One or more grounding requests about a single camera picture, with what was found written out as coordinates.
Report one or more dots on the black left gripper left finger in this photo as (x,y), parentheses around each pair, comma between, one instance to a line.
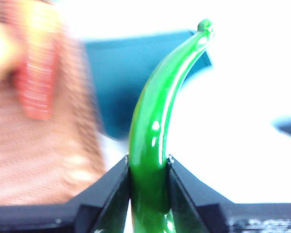
(99,206)

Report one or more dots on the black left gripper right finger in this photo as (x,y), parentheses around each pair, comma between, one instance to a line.
(208,211)

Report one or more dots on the green chili pepper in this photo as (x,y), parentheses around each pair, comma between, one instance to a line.
(148,145)

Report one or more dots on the brown wicker basket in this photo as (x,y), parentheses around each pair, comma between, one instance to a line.
(51,157)

